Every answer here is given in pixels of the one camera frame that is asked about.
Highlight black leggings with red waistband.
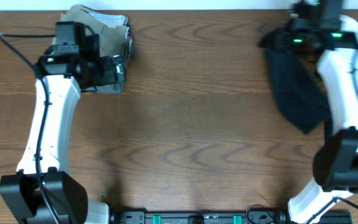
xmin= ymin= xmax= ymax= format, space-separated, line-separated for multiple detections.
xmin=265 ymin=49 xmax=331 ymax=134

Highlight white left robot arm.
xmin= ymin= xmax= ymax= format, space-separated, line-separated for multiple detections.
xmin=0 ymin=42 xmax=126 ymax=223

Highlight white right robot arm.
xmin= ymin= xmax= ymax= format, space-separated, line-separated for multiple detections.
xmin=111 ymin=16 xmax=358 ymax=224

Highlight folded grey trousers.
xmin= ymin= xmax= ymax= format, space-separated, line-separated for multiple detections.
xmin=82 ymin=30 xmax=134 ymax=95

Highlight folded khaki trousers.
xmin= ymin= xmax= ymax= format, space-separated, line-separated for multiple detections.
xmin=60 ymin=4 xmax=134 ymax=60

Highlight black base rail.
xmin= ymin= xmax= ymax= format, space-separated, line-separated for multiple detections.
xmin=110 ymin=210 xmax=289 ymax=224

